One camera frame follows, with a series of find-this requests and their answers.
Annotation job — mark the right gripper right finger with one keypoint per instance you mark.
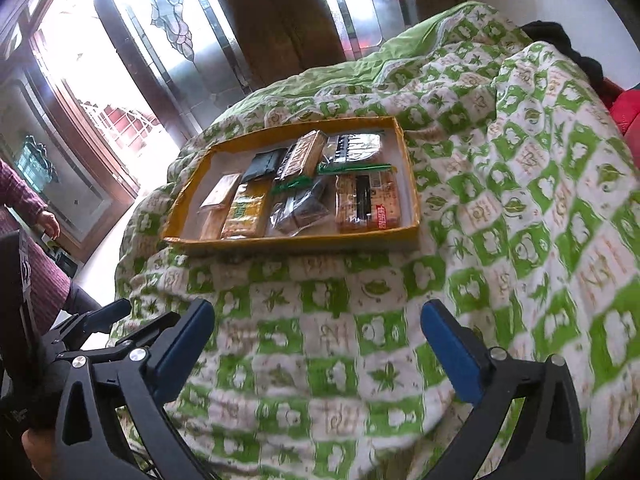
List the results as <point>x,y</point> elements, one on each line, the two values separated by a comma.
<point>547,441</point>

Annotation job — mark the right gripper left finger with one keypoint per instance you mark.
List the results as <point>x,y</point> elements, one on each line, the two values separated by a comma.
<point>142,373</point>

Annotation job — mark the yellow wafer cracker pack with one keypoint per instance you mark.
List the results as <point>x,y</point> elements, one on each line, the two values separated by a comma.
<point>247,215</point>

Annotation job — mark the small tan biscuit pack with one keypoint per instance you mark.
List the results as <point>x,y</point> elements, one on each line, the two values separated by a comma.
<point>222,192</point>

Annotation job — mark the dark cookie clear pack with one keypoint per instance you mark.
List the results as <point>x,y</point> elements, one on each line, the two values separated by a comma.
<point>300,209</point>

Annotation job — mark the dark green snack pouch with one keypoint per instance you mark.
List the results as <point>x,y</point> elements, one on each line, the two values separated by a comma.
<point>264,165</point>

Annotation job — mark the green square cracker pack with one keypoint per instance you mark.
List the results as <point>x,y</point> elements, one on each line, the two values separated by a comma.
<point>302,158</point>

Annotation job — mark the yellow square cracker pack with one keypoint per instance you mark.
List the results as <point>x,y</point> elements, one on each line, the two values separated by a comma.
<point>367,201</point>

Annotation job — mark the round cracker green pack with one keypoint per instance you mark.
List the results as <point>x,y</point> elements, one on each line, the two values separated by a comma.
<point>353,152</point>

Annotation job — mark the operator left hand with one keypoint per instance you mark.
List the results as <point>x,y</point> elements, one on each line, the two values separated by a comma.
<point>39,448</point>

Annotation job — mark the person in maroon sweater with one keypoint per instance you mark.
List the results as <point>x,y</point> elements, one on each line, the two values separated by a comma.
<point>51,289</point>

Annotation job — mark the green white patterned quilt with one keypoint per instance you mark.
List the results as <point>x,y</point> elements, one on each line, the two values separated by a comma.
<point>529,199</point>

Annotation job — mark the yellow cardboard tray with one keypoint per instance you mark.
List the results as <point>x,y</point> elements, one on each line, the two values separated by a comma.
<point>183,225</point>

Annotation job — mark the stained glass door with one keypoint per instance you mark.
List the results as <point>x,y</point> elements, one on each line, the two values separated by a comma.
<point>208,54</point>

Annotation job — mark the red cushion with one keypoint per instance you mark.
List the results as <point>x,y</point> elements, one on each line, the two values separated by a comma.
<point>623,105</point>

